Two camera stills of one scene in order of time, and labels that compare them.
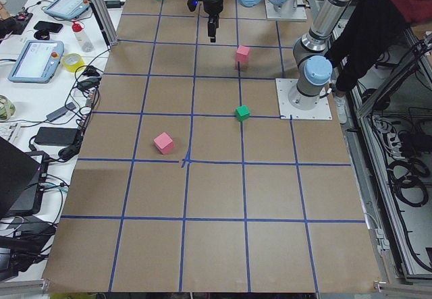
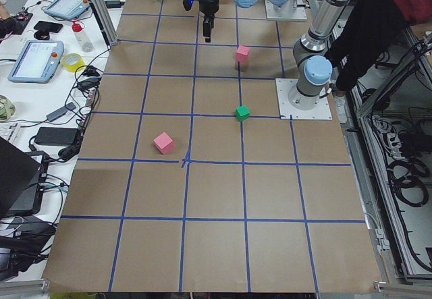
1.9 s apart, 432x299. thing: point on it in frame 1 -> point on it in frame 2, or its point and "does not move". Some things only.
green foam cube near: [242, 113] does not move
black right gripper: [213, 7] -> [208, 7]
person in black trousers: [374, 28] does not move
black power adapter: [57, 136] does not move
